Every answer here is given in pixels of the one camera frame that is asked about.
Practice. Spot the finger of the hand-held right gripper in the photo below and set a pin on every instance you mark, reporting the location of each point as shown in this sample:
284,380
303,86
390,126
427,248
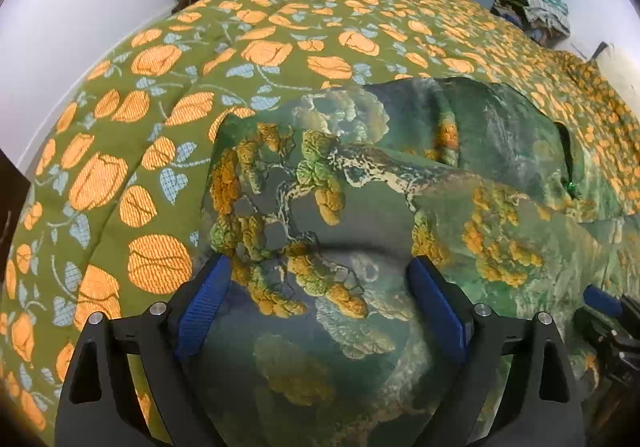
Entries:
602,302

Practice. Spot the dark wooden cabinet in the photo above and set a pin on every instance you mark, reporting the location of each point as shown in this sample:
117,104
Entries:
11,212

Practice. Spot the pile of clothes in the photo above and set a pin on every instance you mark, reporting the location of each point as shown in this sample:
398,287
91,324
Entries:
532,14

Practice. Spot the green orange floral quilt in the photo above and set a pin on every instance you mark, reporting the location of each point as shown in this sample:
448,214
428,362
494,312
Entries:
150,127

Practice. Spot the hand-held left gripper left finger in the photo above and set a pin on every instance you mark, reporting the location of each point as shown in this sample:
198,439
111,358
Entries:
200,312

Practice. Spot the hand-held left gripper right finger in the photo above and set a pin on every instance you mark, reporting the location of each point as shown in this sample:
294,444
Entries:
442,312

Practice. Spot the green landscape print jacket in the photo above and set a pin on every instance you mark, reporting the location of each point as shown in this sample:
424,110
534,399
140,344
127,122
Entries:
390,207

